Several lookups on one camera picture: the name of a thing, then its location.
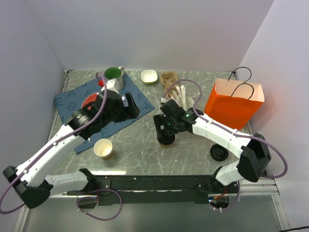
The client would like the black coffee cup lid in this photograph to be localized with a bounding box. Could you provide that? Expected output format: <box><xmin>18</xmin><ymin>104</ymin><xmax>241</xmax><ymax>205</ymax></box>
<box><xmin>157</xmin><ymin>135</ymin><xmax>175</xmax><ymax>143</ymax></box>

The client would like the brown paper cup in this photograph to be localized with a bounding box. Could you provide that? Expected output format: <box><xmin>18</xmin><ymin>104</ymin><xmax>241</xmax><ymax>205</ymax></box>
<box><xmin>159</xmin><ymin>142</ymin><xmax>173</xmax><ymax>149</ymax></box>
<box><xmin>94</xmin><ymin>139</ymin><xmax>113</xmax><ymax>160</ymax></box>

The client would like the cardboard cup carrier tray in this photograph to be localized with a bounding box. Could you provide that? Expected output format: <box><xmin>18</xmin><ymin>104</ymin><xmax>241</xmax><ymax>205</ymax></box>
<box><xmin>160</xmin><ymin>71</ymin><xmax>180</xmax><ymax>99</ymax></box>

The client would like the orange paper bag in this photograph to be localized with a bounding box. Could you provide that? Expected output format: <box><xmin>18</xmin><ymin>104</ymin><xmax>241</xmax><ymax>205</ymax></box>
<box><xmin>204</xmin><ymin>66</ymin><xmax>265</xmax><ymax>130</ymax></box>

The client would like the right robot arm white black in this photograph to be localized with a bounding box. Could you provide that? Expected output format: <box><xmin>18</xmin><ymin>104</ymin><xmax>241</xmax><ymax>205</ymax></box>
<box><xmin>153</xmin><ymin>100</ymin><xmax>271</xmax><ymax>193</ymax></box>

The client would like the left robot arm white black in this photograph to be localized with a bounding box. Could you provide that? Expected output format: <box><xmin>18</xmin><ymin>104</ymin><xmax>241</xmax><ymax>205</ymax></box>
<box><xmin>3</xmin><ymin>90</ymin><xmax>140</xmax><ymax>209</ymax></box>

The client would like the white cup holding stirrers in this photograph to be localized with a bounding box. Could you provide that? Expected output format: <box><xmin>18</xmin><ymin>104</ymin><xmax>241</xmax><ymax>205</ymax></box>
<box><xmin>180</xmin><ymin>96</ymin><xmax>195</xmax><ymax>111</ymax></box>

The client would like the wrapped white stirrers bundle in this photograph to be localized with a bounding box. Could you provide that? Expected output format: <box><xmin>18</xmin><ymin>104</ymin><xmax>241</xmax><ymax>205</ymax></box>
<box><xmin>173</xmin><ymin>84</ymin><xmax>188</xmax><ymax>111</ymax></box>

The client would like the red blue floral plate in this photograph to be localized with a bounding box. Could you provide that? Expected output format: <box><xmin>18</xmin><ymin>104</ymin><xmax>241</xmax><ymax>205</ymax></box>
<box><xmin>81</xmin><ymin>93</ymin><xmax>98</xmax><ymax>108</ymax></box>

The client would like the green inside ceramic mug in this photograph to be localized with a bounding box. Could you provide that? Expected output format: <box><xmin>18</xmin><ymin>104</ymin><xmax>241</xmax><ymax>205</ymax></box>
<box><xmin>104</xmin><ymin>66</ymin><xmax>125</xmax><ymax>90</ymax></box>

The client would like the small white green bowl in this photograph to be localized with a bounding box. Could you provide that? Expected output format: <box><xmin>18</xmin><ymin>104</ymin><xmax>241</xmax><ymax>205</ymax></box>
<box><xmin>140</xmin><ymin>70</ymin><xmax>158</xmax><ymax>85</ymax></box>

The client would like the blue letter placemat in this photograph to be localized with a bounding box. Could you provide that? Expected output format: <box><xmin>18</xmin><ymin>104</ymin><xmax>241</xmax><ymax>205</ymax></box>
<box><xmin>54</xmin><ymin>73</ymin><xmax>155</xmax><ymax>154</ymax></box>

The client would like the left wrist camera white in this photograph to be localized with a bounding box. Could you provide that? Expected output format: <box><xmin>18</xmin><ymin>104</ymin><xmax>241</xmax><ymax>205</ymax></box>
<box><xmin>101</xmin><ymin>79</ymin><xmax>119</xmax><ymax>94</ymax></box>

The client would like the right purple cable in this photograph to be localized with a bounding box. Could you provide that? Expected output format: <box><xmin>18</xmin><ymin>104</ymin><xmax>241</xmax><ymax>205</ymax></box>
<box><xmin>164</xmin><ymin>79</ymin><xmax>288</xmax><ymax>179</ymax></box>

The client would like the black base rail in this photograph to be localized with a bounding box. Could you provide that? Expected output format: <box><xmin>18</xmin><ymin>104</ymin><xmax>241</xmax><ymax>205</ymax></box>
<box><xmin>67</xmin><ymin>175</ymin><xmax>238</xmax><ymax>206</ymax></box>

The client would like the aluminium frame rail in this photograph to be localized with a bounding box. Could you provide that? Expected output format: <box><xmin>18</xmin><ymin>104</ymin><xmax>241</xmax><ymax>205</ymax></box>
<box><xmin>240</xmin><ymin>178</ymin><xmax>279</xmax><ymax>196</ymax></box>

